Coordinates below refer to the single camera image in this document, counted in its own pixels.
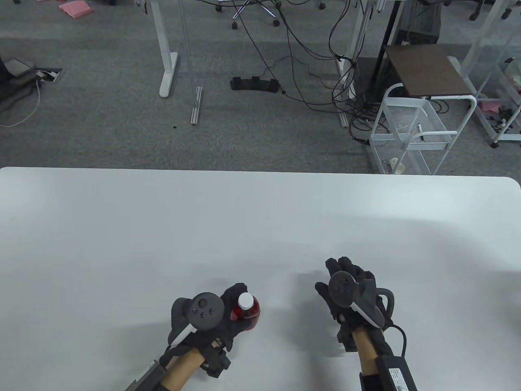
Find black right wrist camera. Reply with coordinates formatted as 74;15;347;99
337;323;359;353

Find black right glove cable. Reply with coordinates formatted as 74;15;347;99
390;324;409;357

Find white desk leg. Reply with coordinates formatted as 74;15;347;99
151;0;179;98
337;0;377;127

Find pink paper sheets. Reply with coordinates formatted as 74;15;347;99
59;0;95;19

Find floor socket box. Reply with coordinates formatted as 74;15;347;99
36;68;63;84

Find white metal rack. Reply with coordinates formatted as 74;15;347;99
459;0;521;149

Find tangle of black cables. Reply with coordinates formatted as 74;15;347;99
238;0;393;142

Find person's right hand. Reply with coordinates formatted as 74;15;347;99
315;257;394;353

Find chrome office chair base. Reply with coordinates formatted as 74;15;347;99
215;0;282;30

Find white cable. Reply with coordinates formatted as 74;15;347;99
0;79;41;127

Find brown wooden board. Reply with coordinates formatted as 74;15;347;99
384;44;477;97

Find black right forearm sensor box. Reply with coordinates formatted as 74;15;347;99
374;354;419;391

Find dark grey left hand controller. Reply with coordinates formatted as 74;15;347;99
168;292;225;347

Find grey flat device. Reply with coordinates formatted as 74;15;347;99
4;58;35;78

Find black left forearm sensor box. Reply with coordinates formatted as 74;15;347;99
124;360;167;391

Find black left glove cable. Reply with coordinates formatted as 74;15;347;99
158;344;176;368

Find black glove cable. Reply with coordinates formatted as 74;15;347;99
158;344;176;368
390;324;409;357

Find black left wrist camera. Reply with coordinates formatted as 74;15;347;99
200;341;232;378

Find dark grey hand controller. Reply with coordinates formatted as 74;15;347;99
328;271;396;327
168;292;225;347

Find dark grey right hand controller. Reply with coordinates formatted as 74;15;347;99
328;271;396;327

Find black cable holder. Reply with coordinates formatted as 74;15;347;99
230;76;282;92

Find person's left forearm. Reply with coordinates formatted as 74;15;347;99
161;348;206;391

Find person's left hand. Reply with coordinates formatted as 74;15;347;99
168;283;261;353

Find black computer tower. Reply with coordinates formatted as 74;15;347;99
368;0;442;102

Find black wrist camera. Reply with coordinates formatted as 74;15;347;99
337;323;359;353
200;341;232;378

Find person's right forearm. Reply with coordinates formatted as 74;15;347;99
352;328;385;376

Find aluminium rail stand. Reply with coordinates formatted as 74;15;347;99
179;0;203;125

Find white wire cart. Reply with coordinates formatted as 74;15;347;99
369;83;477;176

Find red plastic bottle white cap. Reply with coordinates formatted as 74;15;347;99
231;292;261;329

